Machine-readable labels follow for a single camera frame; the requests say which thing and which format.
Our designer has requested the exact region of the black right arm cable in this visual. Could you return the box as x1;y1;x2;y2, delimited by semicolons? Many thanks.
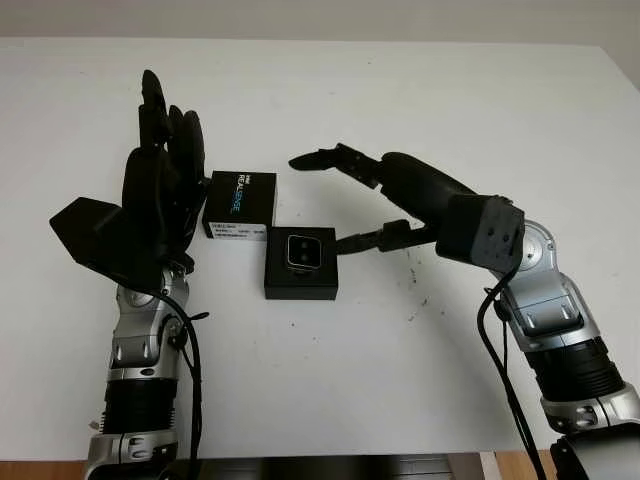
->
477;269;547;480

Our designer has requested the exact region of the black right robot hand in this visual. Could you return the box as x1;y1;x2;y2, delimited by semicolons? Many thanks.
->
288;143;481;257

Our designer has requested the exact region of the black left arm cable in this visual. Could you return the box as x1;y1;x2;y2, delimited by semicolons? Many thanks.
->
134;287;211;464

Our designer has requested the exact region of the dark robot torso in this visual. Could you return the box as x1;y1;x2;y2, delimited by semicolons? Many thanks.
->
164;457;484;480

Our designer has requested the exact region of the small silver depth camera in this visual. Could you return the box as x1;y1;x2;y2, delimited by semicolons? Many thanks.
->
283;234;324;274

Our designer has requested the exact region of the black camera box base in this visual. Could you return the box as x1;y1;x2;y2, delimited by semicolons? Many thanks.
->
263;226;341;301

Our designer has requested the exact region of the black RealSense box lid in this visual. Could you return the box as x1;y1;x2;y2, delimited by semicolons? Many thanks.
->
201;169;279;242

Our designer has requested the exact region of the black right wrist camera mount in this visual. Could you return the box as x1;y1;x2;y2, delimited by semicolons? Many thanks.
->
435;192;526;270

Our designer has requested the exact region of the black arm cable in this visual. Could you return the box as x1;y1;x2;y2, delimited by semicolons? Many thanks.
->
477;269;547;480
134;287;211;464

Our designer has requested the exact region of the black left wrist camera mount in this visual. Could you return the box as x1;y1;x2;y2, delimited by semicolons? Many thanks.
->
48;197;162;290

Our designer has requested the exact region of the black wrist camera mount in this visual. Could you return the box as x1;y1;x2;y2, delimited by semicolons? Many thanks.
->
435;192;526;270
48;197;162;290

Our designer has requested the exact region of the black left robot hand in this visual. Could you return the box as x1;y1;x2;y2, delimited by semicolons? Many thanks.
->
122;69;211;271

